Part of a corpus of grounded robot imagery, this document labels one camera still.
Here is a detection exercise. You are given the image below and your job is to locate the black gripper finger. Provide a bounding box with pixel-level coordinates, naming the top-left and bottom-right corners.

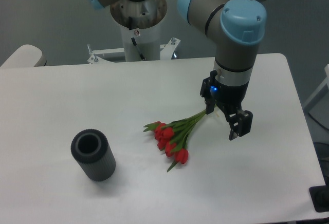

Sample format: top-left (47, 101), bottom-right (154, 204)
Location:
top-left (200, 70), bottom-right (217, 114)
top-left (227, 109), bottom-right (253, 140)

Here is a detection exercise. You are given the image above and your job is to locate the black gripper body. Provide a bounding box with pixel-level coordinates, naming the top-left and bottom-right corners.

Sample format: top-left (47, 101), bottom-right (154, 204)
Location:
top-left (210, 81), bottom-right (249, 122)

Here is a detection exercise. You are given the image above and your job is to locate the red tulip bouquet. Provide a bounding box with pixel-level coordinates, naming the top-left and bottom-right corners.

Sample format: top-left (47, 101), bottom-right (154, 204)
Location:
top-left (143, 110), bottom-right (207, 172)

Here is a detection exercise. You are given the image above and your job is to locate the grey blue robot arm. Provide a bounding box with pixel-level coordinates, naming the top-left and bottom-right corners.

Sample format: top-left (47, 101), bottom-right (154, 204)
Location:
top-left (89, 0), bottom-right (267, 140)

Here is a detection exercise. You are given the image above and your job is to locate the white furniture leg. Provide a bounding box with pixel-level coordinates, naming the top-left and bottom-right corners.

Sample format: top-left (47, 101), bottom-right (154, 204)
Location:
top-left (302, 65), bottom-right (328, 113)

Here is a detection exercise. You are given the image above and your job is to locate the dark grey ribbed vase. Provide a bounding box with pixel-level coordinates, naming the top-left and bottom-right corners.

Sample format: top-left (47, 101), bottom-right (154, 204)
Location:
top-left (70, 129), bottom-right (116, 181)

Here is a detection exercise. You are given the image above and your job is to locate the white chair armrest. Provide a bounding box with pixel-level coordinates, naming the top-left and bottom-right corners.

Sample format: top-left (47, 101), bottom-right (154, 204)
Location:
top-left (1, 44), bottom-right (47, 69)

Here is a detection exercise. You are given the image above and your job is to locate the white metal base frame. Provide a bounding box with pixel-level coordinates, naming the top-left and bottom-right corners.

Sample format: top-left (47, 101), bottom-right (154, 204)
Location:
top-left (87, 37), bottom-right (181, 64)

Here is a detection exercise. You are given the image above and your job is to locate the black pedestal cable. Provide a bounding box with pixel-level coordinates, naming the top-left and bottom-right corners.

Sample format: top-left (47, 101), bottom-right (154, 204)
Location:
top-left (130, 37), bottom-right (147, 61)

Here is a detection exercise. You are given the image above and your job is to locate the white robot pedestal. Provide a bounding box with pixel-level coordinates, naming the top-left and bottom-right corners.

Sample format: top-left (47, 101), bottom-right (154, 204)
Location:
top-left (110, 0), bottom-right (167, 62)

